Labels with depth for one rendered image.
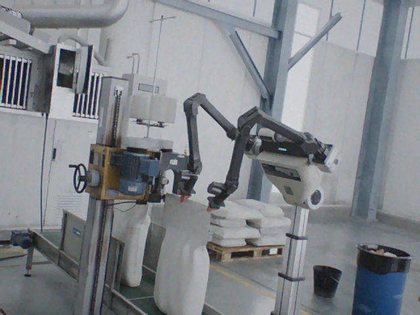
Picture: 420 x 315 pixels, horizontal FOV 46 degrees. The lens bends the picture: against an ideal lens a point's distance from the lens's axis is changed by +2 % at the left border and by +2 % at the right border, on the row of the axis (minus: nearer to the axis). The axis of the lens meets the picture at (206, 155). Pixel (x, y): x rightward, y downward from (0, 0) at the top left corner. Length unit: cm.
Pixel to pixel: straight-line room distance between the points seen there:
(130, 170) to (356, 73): 879
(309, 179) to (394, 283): 205
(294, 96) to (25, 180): 573
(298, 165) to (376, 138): 871
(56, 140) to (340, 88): 673
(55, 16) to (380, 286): 407
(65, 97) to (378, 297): 351
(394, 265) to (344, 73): 680
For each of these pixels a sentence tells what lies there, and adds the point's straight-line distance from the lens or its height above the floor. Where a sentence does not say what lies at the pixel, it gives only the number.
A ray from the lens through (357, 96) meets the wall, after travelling 1124.
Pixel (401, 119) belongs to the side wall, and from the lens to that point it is 1147.
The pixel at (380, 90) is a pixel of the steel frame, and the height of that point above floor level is 287.
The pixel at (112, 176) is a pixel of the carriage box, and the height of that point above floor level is 116.
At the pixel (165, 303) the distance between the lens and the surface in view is 310.
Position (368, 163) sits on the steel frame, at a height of 126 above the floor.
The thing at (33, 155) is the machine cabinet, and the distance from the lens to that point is 567.
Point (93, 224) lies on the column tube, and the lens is 306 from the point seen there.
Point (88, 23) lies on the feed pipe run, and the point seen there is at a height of 246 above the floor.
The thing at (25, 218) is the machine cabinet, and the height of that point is 30.
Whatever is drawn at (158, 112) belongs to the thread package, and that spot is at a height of 158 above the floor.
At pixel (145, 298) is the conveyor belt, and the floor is 38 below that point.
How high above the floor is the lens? 152
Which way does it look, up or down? 3 degrees down
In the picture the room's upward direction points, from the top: 8 degrees clockwise
